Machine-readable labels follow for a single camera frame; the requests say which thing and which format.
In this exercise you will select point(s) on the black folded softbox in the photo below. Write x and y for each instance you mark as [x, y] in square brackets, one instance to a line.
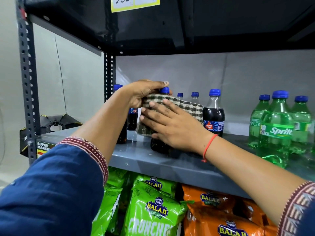
[56, 122]

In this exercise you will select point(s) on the person's right little finger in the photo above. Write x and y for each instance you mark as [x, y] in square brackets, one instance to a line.
[173, 105]

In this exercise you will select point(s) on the green soda bottle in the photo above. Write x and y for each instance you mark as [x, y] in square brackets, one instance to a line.
[275, 135]
[256, 122]
[301, 125]

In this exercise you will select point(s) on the person's blue sleeve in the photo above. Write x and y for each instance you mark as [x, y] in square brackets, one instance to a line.
[299, 211]
[49, 189]

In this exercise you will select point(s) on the blue-capped dark cola bottle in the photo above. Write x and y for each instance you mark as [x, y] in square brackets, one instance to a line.
[164, 90]

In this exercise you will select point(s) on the person's left fingers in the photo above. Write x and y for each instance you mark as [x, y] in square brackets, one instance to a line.
[153, 85]

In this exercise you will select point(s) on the person's right forearm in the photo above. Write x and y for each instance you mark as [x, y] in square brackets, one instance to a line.
[251, 176]

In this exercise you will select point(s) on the person's blue left sleeve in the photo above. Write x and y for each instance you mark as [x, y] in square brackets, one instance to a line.
[49, 189]

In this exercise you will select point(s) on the orange snack packet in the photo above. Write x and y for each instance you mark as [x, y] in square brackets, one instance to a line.
[221, 226]
[209, 197]
[260, 218]

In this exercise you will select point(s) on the person's right middle finger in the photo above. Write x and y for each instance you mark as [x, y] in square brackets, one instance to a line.
[153, 115]

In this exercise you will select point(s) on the yellow price label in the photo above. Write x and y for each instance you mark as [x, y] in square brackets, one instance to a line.
[134, 3]

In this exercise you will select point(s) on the person's blue right sleeve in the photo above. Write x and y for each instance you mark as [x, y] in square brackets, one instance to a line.
[299, 211]

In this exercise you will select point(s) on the row of cola bottles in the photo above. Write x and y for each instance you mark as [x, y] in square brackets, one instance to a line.
[213, 117]

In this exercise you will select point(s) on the person's left hand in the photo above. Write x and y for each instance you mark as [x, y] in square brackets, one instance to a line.
[136, 93]

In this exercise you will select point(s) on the green checked cleaning cloth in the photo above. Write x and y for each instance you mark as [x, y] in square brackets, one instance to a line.
[188, 108]

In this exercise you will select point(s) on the person's right hand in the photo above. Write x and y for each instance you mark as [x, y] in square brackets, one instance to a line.
[179, 130]

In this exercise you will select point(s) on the red yellow shelf sticker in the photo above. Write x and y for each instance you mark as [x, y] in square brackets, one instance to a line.
[44, 147]

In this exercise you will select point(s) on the green snack packet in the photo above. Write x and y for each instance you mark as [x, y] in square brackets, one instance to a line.
[152, 213]
[105, 208]
[160, 185]
[117, 176]

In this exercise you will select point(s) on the person's left forearm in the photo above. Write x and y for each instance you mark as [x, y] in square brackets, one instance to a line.
[105, 125]

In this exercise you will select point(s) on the grey metal shelving rack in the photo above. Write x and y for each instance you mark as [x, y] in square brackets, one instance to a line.
[172, 167]

